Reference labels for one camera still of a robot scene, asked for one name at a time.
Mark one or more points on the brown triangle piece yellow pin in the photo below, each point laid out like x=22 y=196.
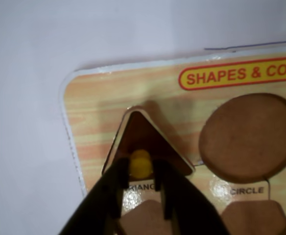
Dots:
x=145 y=132

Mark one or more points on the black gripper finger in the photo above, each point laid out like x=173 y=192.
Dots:
x=189 y=210
x=103 y=191

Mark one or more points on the wooden shapes puzzle board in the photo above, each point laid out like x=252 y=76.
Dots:
x=91 y=98

